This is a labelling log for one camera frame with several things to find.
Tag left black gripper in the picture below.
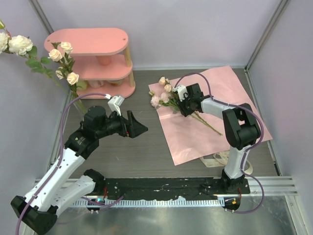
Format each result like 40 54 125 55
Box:
96 108 148 139

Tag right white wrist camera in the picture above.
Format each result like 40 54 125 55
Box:
172 85 189 101

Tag aluminium frame rail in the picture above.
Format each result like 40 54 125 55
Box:
51 177 297 209

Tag pink three-tier shelf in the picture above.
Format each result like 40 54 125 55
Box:
44 27 135 99

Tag clear glass vase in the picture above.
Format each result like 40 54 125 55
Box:
72 98 88 119

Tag pink mug on shelf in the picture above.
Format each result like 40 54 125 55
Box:
88 80 104 89

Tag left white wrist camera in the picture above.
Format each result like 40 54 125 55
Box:
104 94 124 116

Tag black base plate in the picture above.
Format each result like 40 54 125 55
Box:
94 177 250 201

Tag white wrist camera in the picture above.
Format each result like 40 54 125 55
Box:
104 94 124 116
172 85 189 101

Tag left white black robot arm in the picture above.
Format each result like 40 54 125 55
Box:
11 106 148 235

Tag cream rose flower stem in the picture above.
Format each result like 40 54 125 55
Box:
48 42 79 99

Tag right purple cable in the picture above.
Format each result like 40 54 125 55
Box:
173 72 266 215

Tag pink cup on shelf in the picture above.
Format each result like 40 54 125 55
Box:
96 55 112 66

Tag yellow green cup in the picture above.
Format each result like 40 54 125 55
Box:
76 80 88 91

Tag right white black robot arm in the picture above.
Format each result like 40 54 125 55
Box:
173 83 264 193

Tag cream printed ribbon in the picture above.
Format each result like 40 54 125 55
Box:
199 150 254 177

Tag orange patterned bowl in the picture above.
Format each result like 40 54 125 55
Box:
107 79 124 86

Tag pink flower bouquet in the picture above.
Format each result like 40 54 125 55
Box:
149 76 223 136

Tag purple pink wrapping paper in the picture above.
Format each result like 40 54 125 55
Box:
148 64 273 166

